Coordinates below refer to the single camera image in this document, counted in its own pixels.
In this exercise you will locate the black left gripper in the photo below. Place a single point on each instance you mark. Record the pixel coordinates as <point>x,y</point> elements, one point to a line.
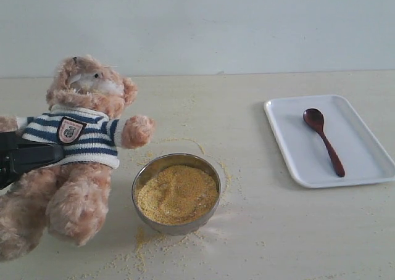
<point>16,160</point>

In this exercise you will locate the tan teddy bear striped sweater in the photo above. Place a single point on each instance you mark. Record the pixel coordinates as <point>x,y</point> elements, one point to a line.
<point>69,199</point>

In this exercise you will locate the dark red wooden spoon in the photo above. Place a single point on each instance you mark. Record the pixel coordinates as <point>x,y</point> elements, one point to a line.
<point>315,120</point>

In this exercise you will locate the steel bowl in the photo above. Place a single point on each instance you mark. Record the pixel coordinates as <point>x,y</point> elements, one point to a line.
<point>153,168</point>

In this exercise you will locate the yellow millet grain in bowl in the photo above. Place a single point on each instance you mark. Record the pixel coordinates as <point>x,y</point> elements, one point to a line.
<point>178,195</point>

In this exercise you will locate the white plastic tray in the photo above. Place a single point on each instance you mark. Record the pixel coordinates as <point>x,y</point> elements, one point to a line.
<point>363,157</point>

